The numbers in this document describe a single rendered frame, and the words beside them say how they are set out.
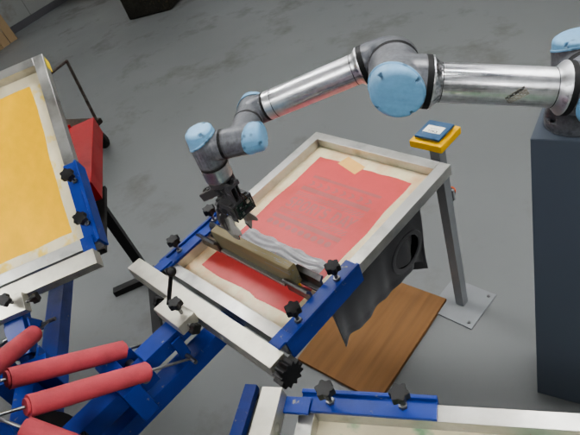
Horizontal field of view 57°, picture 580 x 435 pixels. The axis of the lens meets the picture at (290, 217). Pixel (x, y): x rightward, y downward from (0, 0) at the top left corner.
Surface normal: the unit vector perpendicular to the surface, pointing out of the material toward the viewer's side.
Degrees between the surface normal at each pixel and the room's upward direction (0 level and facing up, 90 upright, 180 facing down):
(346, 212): 0
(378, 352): 0
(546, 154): 90
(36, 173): 32
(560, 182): 90
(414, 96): 88
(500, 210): 0
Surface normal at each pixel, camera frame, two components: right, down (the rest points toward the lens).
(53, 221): -0.11, -0.32
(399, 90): -0.23, 0.66
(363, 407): -0.30, -0.73
